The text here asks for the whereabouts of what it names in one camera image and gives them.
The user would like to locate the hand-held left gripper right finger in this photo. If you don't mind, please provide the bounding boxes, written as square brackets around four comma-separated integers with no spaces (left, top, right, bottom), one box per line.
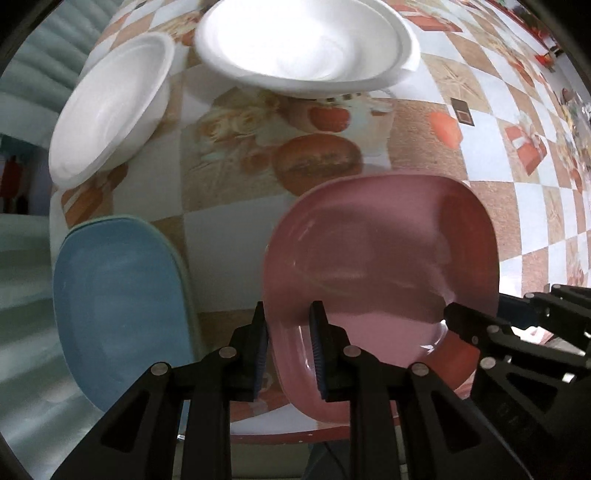
[308,301,532,480]

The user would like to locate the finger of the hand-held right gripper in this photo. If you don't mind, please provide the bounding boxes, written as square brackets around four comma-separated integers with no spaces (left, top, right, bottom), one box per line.
[443,302,587,384]
[499,284,591,344]

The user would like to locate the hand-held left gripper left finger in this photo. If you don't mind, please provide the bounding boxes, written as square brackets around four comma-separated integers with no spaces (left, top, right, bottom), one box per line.
[48,301,271,480]

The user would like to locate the pink plate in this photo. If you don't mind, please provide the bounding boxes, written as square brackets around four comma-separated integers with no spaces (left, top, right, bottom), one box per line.
[261,174,500,424]

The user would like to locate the white foam bowl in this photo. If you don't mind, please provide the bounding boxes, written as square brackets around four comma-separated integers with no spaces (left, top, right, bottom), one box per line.
[323,18,421,99]
[194,0,413,97]
[47,32,176,190]

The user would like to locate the printed checkered tablecloth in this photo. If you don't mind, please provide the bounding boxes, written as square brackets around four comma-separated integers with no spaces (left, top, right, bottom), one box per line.
[48,0,591,444]

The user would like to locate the person's leg in jeans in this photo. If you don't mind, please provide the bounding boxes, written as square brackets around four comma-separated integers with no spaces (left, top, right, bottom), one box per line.
[302,440,354,480]

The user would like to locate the blue plate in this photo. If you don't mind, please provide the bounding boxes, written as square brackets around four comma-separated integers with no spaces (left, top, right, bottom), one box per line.
[52,217,197,414]

